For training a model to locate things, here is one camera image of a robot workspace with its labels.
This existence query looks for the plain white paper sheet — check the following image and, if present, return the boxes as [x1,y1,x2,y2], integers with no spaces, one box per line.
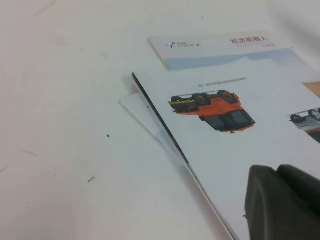
[119,92,193,173]

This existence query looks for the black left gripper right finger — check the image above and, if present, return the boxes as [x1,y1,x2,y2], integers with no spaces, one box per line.
[276,163,320,216]

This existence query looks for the AgileX brochure with blue band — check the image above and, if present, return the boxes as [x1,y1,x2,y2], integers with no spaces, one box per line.
[146,30,320,83]

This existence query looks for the Leador logistics brochure orange vehicles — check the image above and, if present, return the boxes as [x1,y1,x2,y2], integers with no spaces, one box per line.
[131,63,320,240]

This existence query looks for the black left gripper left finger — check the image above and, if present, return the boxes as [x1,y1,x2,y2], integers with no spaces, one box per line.
[243,164,320,240]

